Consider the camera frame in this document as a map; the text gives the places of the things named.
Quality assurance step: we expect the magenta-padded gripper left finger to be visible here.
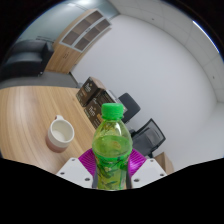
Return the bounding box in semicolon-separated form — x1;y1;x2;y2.
55;148;98;189

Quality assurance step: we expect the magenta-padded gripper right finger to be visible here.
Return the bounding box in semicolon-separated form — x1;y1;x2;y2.
128;148;168;189

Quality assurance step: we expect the green drink bottle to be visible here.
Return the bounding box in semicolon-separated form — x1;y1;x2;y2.
91;102;134;191

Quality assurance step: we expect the wooden side desk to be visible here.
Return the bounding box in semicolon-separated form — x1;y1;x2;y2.
153;151;175;175

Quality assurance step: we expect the grey backpack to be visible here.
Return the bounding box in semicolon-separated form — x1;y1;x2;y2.
133;131;160;156

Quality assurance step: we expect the white and brown mug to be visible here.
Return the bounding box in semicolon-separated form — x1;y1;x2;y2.
45;114;75;154

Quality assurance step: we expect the black mesh office chair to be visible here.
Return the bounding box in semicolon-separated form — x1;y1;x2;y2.
128;118;167;158

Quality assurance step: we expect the black padded office chair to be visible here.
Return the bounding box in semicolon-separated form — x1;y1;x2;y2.
117;92;142;124

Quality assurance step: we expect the dark brown flat box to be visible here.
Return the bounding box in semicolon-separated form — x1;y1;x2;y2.
98;89;128;116

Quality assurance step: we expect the small dark brown box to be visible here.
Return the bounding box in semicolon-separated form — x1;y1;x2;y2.
75;76;107;108

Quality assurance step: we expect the wooden shelf cabinet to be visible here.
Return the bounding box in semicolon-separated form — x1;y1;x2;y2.
44;8;113;75

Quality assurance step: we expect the black sofa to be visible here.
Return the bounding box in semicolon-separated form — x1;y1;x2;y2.
0;39;55;83

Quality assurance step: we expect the ceiling light panel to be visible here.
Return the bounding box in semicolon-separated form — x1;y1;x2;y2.
192;20;221;54

